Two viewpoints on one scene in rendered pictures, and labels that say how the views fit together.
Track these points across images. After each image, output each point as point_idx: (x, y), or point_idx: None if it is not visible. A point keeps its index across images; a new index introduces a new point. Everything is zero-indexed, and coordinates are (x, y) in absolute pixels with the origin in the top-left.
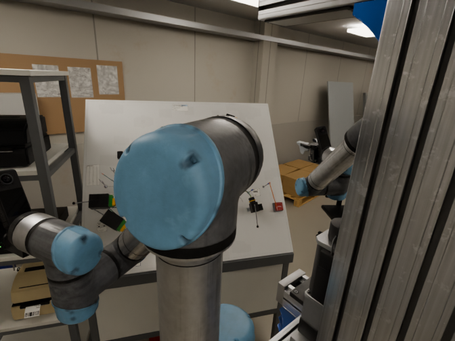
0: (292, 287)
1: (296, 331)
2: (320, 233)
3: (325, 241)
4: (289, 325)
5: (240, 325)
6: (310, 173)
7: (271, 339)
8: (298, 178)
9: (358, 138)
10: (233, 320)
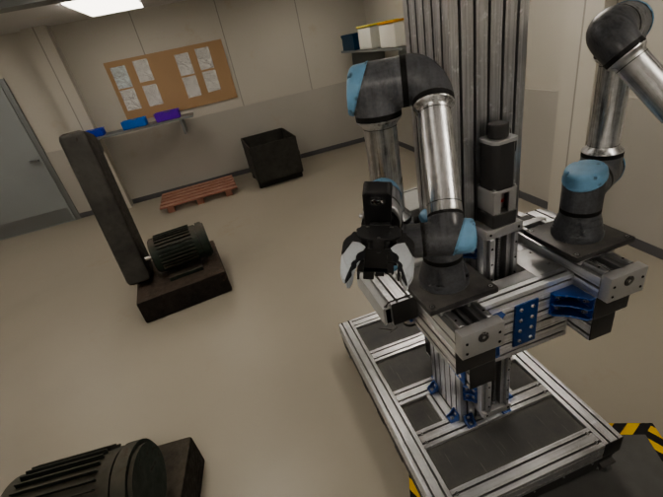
0: (486, 312)
1: (516, 222)
2: (512, 137)
3: (512, 134)
4: (499, 299)
5: (575, 167)
6: (457, 204)
7: (524, 291)
8: (473, 225)
9: (527, 33)
10: (580, 168)
